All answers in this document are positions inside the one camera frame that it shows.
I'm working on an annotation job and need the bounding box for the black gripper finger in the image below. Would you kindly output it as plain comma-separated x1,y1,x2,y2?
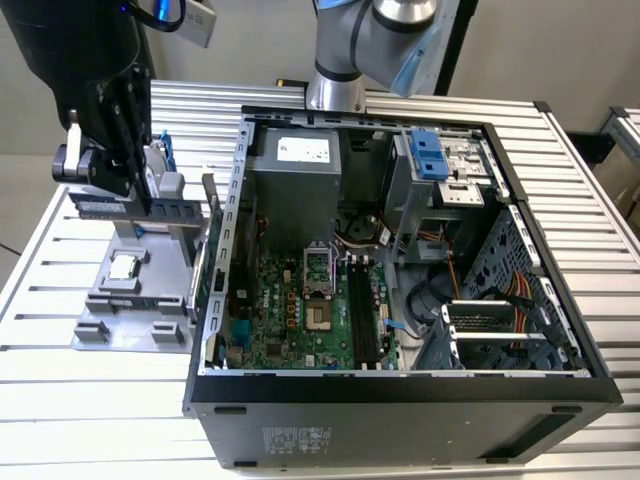
52,77,140,200
121,67,154,217

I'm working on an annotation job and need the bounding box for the green RAM stick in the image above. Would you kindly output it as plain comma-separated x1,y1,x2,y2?
67,194,204,222

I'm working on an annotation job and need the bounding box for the black RAM slot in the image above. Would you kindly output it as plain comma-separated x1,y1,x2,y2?
353,253,372,371
359,253,377,371
347,253,366,371
365,253,383,371

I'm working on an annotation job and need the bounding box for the hard disk in blue carrier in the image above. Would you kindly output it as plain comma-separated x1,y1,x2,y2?
132,130,175,237

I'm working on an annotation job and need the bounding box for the green graphics card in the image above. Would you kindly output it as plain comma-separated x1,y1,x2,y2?
188,167,225,321

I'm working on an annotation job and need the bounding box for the silver CPU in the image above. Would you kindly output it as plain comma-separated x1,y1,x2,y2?
108,252,137,279

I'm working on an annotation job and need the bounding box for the grey parts rack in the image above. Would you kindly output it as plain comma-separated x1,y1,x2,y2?
71,172,211,354

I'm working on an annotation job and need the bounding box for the black case fan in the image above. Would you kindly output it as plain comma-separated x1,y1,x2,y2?
233,208,259,302

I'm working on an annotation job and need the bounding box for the grey power supply unit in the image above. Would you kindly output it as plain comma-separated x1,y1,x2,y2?
247,127,344,251

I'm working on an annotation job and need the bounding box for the metal socket cover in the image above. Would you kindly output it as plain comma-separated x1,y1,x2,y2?
303,242,335,300

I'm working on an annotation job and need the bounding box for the green motherboard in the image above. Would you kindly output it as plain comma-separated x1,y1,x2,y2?
224,244,404,372

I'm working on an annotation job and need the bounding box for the CPU socket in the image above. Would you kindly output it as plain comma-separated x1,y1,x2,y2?
305,298,335,332

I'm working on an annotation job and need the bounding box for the blue plastic drive latch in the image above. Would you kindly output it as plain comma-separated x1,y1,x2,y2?
408,128,449,182

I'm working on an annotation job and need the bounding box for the metal drive cage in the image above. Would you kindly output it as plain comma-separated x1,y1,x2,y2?
384,127,511,264

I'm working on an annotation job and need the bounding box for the black PC case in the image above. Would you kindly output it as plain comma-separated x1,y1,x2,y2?
182,102,624,471

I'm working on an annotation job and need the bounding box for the metal disk bay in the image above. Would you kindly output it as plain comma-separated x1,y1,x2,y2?
414,298,581,372

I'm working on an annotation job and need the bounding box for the black camera cable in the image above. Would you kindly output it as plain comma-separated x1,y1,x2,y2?
124,0,188,34

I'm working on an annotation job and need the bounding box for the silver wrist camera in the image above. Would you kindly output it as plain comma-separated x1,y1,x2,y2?
180,0,220,50

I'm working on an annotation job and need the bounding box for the power supply wire bundle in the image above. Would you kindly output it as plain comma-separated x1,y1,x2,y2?
333,209,397,250

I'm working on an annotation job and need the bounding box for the black cable loop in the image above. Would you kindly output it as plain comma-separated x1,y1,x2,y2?
405,263,451,329

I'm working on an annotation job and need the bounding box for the black steel post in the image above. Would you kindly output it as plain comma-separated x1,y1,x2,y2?
439,0,477,96

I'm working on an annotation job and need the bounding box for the thin orange wire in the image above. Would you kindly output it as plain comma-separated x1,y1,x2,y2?
446,251,462,302

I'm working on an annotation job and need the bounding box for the orange red yellow wire bundle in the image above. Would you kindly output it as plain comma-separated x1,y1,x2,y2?
508,269,535,337

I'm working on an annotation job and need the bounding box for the aluminium profile frame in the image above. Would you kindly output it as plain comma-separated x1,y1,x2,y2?
592,105,640,184

